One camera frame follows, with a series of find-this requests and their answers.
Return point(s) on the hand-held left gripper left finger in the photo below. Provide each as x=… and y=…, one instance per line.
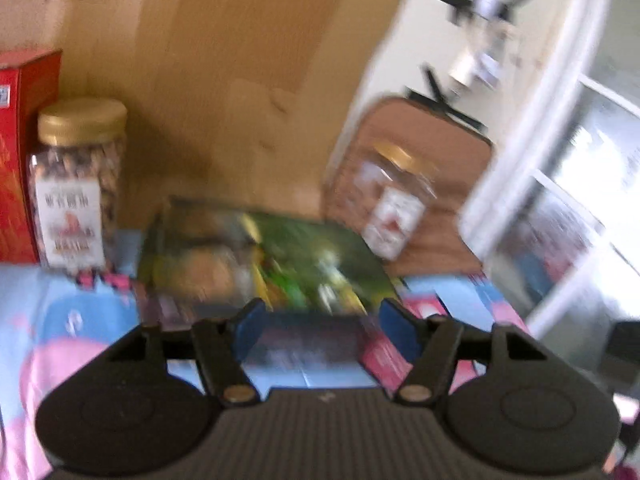
x=251, y=329

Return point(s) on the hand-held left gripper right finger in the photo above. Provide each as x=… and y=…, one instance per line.
x=398, y=330

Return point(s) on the dark snack packet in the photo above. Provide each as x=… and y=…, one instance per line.
x=305, y=342

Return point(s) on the green snack packet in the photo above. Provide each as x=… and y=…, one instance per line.
x=300, y=255

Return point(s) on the clear jar with red label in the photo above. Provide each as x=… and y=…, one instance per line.
x=397, y=200

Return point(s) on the brown wooden chair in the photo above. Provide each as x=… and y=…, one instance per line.
x=450, y=180

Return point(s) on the blue and pink printed blanket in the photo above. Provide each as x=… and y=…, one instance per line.
x=35, y=310

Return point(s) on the nut jar with gold lid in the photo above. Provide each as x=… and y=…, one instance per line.
x=75, y=195

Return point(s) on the large cardboard box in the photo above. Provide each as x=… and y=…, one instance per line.
x=200, y=75

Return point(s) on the red cardboard box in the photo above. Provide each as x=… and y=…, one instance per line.
x=17, y=160

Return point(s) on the white robot on tripod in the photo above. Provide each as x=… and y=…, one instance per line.
x=470, y=0

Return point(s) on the white window frame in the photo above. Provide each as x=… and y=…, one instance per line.
x=545, y=125

